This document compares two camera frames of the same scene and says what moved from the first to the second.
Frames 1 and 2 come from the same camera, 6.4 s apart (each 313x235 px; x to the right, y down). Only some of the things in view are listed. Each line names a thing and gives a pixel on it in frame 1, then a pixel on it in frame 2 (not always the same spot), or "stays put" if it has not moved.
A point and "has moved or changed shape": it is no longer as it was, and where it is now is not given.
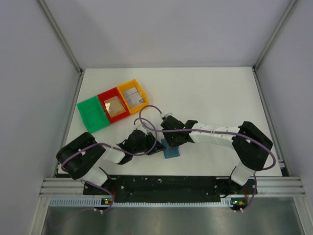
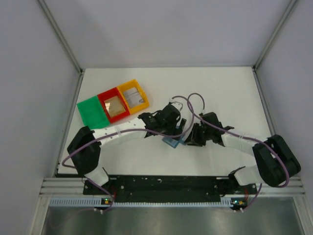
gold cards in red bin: x=114 y=106 stays put
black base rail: x=171 y=189 stays put
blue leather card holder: x=169 y=152 has moved or changed shape
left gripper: x=150 y=138 -> x=174 y=132
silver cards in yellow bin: x=133 y=97 stays put
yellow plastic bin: x=129 y=85 stays put
